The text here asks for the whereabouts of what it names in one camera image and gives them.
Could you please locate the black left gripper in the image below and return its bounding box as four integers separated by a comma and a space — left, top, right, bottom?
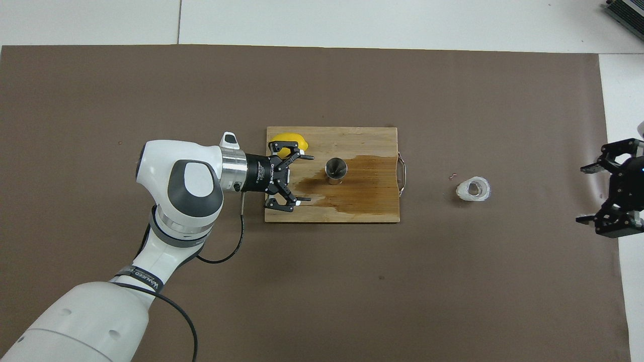
246, 140, 315, 213

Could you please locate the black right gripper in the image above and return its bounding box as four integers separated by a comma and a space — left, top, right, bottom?
576, 138, 644, 239

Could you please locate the steel double jigger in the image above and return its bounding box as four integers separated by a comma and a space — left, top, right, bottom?
325, 157, 348, 186

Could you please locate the clear crinkled plastic cup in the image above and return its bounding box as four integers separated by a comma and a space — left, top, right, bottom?
456, 176, 491, 203

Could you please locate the yellow lemon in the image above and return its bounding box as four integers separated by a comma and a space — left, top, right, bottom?
271, 133, 309, 158

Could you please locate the wooden cutting board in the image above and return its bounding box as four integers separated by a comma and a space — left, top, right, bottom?
265, 126, 400, 224

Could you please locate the brown paper table mat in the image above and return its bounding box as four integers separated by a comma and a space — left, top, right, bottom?
0, 44, 632, 362

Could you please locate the black ribbed metal device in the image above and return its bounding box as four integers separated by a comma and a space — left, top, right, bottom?
604, 0, 644, 28

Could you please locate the metal cutting board handle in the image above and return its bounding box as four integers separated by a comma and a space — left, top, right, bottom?
396, 152, 407, 197

